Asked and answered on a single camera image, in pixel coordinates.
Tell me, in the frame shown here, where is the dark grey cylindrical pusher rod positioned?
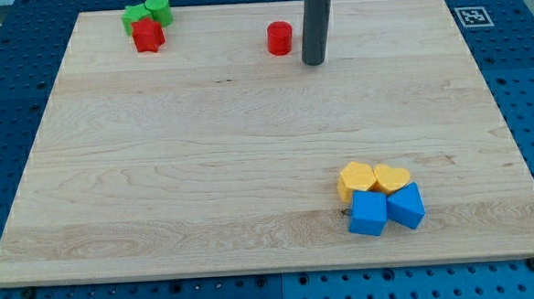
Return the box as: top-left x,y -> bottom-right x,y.
301,0 -> 332,66

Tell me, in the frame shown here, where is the red cylinder block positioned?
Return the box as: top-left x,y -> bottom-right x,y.
266,20 -> 293,56

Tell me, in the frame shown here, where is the red star block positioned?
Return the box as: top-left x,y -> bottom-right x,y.
131,17 -> 166,53

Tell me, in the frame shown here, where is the green star block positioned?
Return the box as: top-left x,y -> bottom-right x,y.
121,3 -> 151,36

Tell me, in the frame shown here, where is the white fiducial marker tag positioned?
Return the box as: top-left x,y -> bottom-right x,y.
454,5 -> 494,28

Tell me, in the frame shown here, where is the green cylinder block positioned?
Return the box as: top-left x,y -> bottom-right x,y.
144,0 -> 173,27

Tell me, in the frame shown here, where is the yellow hexagon block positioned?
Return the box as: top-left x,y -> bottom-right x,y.
336,162 -> 377,203

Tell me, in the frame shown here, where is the light wooden board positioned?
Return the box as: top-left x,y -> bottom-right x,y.
0,0 -> 534,288

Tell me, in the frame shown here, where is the yellow heart block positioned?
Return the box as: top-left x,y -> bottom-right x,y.
372,164 -> 411,196

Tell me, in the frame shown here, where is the blue cube block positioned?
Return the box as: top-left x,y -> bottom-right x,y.
348,190 -> 388,236

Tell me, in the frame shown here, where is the blue triangular prism block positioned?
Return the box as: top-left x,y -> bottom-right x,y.
386,182 -> 426,230

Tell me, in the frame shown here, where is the black bolt front left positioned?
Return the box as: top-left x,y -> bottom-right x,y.
20,287 -> 37,299

